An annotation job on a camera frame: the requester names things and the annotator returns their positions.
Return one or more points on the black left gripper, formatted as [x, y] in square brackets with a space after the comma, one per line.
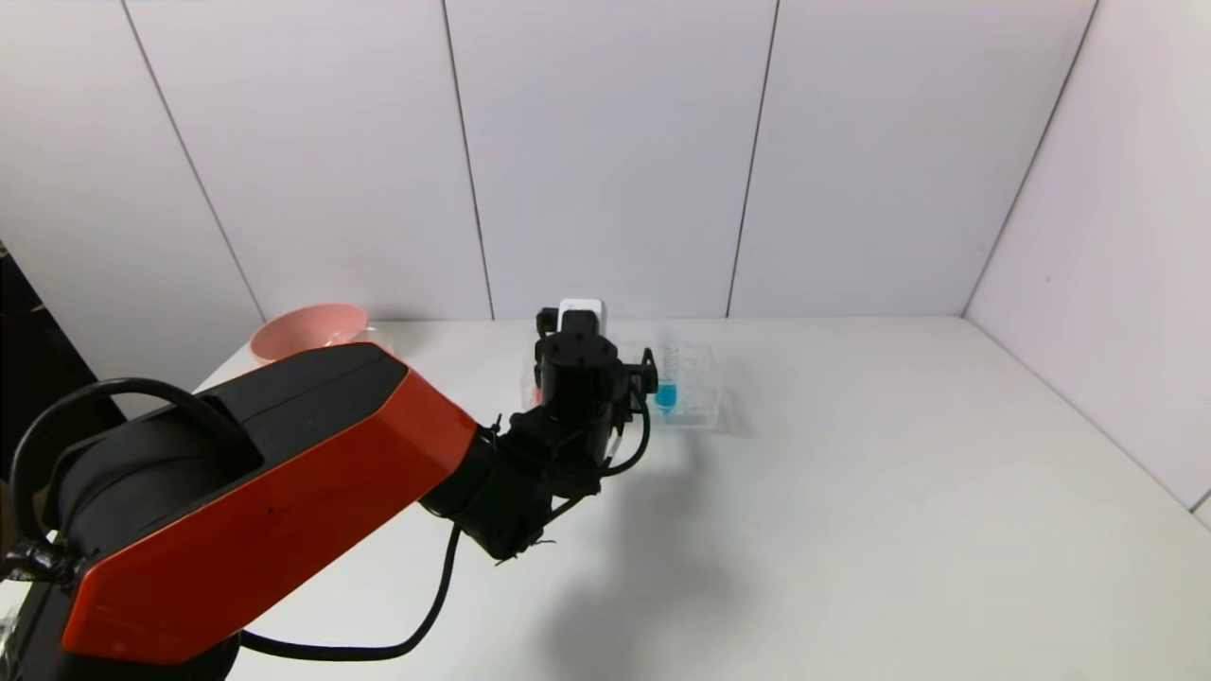
[579, 378]

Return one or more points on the orange and black left arm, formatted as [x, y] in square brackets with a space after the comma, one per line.
[274, 492]

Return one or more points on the test tube with blue pigment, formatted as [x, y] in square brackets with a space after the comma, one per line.
[667, 395]

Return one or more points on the clear acrylic test tube rack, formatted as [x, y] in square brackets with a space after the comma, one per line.
[700, 388]

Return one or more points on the pink plastic bowl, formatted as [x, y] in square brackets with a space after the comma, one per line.
[303, 331]

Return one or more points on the dark cabinet beside table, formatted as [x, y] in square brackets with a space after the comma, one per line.
[38, 378]

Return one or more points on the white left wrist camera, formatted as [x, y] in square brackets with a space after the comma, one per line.
[581, 312]

